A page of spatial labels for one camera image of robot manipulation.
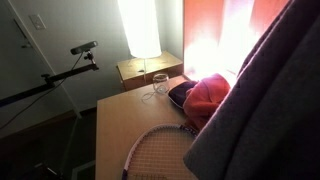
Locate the grey towel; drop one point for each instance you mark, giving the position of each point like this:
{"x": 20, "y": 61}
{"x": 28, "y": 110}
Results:
{"x": 266, "y": 116}

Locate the orange towel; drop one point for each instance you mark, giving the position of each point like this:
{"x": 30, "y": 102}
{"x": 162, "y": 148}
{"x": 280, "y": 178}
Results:
{"x": 204, "y": 100}

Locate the clear glass jar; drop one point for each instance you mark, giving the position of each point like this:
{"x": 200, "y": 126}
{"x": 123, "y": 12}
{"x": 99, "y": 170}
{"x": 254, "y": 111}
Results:
{"x": 161, "y": 83}

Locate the dark purple cap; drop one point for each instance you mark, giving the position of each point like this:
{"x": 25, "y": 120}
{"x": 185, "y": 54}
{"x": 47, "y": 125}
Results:
{"x": 180, "y": 93}

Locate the small wooden nightstand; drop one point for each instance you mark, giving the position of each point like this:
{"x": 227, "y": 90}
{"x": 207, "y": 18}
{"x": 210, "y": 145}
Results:
{"x": 156, "y": 66}

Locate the white purple tennis racket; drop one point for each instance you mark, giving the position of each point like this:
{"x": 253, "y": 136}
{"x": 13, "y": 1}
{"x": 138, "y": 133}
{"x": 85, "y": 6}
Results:
{"x": 156, "y": 153}

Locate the white floor lamp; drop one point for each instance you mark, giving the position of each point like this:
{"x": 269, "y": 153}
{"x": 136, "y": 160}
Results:
{"x": 140, "y": 26}

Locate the black camera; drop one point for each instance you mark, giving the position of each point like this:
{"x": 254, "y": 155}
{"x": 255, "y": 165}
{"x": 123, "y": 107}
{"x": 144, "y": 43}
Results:
{"x": 83, "y": 48}

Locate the white light switch plate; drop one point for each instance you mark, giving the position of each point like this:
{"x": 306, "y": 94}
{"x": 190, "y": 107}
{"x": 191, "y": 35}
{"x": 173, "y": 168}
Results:
{"x": 37, "y": 21}

